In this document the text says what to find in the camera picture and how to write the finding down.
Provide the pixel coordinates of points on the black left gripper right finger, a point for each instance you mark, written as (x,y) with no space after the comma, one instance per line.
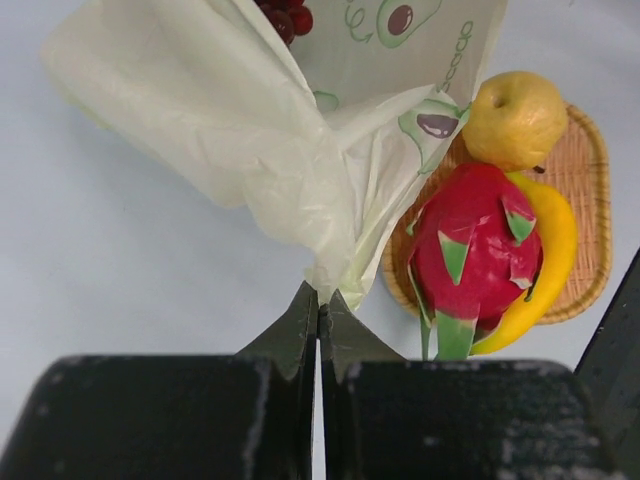
(344,341)

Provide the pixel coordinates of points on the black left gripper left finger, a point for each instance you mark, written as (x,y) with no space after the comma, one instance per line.
(281,440)

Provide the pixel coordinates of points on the red fake dragon fruit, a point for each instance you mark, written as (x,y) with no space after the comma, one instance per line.
(476,250)

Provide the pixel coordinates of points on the translucent pale green plastic bag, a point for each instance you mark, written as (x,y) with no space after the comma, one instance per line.
(328,141)

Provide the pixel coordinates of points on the yellow fake banana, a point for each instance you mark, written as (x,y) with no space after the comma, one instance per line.
(557,228)

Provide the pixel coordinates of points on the yellow fake pear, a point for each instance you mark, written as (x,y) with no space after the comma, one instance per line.
(515,120)

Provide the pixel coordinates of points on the dark red fake fruit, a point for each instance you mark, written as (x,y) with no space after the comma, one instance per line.
(290,18)

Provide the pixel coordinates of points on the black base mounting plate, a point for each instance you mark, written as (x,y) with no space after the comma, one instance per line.
(609,366)

